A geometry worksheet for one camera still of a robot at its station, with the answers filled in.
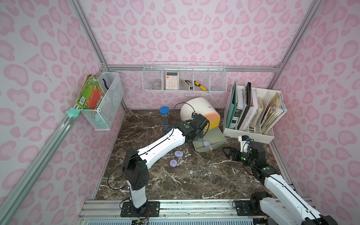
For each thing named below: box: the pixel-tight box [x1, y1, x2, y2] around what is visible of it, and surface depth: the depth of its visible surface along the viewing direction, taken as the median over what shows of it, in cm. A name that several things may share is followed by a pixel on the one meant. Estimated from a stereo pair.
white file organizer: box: [222, 81, 288, 144], surface depth 95 cm
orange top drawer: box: [203, 112, 221, 122], surface depth 91 cm
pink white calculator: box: [165, 71, 179, 90], surface depth 97 cm
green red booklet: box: [75, 74, 106, 110], surface depth 73 cm
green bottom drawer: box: [192, 126, 227, 153], surface depth 96 cm
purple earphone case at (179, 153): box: [174, 150, 184, 158], surface depth 94 cm
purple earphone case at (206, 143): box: [203, 140, 211, 147], surface depth 97 cm
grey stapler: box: [180, 79, 194, 90], surface depth 100 cm
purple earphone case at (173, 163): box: [169, 158, 178, 168], surface depth 90 cm
